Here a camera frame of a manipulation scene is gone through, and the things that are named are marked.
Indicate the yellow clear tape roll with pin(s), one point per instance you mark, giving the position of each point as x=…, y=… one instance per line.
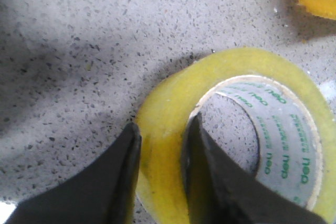
x=263, y=111

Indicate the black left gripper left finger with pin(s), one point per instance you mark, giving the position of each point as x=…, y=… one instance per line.
x=103, y=192

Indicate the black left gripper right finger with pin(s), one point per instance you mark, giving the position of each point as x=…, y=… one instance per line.
x=219, y=191

